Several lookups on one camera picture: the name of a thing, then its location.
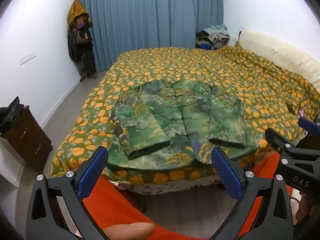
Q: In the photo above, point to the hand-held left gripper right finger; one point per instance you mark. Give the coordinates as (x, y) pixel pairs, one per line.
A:
(226, 172)

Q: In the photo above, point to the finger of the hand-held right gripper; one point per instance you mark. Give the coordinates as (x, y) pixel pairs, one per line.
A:
(277, 138)
(308, 124)

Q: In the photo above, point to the green printed padded jacket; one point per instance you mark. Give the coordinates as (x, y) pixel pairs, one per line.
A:
(160, 115)

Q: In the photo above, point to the person's right hand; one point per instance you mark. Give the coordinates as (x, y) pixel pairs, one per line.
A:
(306, 208)

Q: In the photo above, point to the person's left hand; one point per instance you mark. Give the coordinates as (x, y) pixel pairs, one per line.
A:
(130, 231)

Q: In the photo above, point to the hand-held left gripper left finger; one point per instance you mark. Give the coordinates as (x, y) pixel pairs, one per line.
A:
(91, 172)

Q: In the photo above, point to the person's orange clothing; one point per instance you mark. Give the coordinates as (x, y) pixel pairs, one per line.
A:
(112, 205)

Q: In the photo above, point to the dark wooden cabinet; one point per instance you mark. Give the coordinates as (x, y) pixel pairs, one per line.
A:
(27, 140)

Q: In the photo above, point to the dark clothes heap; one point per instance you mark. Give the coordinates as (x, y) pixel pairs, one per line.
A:
(10, 115)

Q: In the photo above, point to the blue curtain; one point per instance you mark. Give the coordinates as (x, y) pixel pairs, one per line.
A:
(150, 17)

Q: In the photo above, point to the green orange floral blanket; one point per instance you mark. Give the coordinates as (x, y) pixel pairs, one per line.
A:
(187, 62)

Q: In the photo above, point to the white furniture piece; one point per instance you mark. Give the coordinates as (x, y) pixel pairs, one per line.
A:
(10, 160)

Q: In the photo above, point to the small pink object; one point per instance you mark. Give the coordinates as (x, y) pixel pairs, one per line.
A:
(301, 111)

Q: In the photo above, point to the coat rack with hanging clothes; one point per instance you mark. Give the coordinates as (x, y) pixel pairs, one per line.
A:
(80, 42)

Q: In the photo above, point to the pile of clothes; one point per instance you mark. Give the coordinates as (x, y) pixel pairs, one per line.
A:
(213, 36)

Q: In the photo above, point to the white wall panel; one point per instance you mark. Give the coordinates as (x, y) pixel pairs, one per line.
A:
(28, 57)

